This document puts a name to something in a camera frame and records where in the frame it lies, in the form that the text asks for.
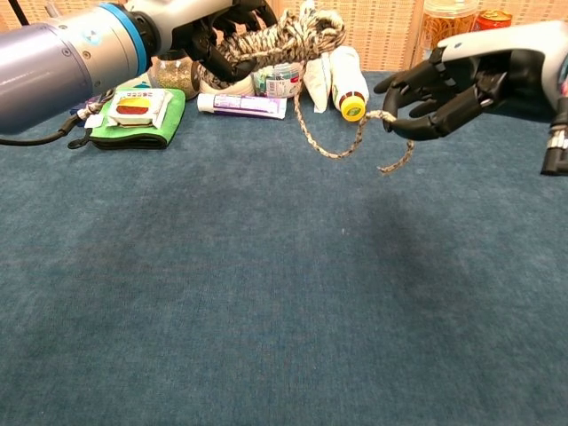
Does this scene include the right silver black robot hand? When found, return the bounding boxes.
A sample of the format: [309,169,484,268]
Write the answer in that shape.
[374,20,568,142]

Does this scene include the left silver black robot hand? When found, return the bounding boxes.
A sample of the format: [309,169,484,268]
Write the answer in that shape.
[126,0,279,84]

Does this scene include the beige speckled braided rope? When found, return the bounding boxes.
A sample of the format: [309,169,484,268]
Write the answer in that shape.
[194,9,416,177]

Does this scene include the red drink can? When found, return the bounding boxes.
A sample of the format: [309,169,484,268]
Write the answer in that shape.
[472,9,513,32]

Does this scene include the glass jar black lid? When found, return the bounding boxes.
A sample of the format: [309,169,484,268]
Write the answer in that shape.
[150,57,201,101]

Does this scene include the clear jar of rubber bands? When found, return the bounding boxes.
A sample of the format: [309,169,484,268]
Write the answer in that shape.
[420,0,480,48]

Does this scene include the white ceramic bowl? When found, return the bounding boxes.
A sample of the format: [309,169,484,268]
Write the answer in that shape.
[199,75,256,97]

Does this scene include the green folded cloth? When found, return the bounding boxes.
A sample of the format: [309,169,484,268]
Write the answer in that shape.
[67,87,186,151]

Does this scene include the white purple toothpaste tube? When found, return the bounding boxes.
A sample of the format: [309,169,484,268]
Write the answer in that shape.
[196,92,288,121]

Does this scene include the white burger snack packet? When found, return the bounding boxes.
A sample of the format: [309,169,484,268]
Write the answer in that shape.
[105,88,174,130]

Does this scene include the clear tub of clips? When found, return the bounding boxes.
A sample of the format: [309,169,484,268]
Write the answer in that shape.
[251,61,304,99]

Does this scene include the woven bamboo folding screen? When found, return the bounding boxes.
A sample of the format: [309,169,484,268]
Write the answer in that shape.
[0,0,568,81]

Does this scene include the white bottle yellow cap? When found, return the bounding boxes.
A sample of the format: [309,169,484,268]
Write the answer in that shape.
[329,45,370,122]

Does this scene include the white stand-up pouch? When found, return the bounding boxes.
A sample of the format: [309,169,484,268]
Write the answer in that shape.
[299,0,332,114]

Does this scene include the black pole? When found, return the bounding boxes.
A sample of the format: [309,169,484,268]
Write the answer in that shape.
[7,0,30,26]

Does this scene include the blue table cloth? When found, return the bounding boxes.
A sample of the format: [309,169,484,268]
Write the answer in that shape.
[0,67,568,426]

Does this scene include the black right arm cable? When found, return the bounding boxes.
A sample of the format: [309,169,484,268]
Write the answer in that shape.
[540,123,568,177]

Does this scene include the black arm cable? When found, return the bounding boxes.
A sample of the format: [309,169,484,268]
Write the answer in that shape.
[540,123,568,177]
[0,88,116,146]

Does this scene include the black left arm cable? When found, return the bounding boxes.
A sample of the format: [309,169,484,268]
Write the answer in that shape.
[0,88,116,146]

